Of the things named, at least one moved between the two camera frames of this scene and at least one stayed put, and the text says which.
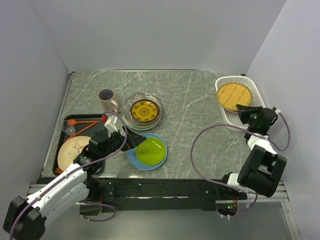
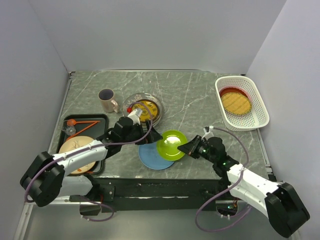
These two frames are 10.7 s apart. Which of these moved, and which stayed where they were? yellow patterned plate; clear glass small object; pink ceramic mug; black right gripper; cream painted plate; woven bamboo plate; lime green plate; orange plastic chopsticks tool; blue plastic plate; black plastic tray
Moved: woven bamboo plate; blue plastic plate; lime green plate; black right gripper
Stayed: black plastic tray; orange plastic chopsticks tool; cream painted plate; yellow patterned plate; pink ceramic mug; clear glass small object
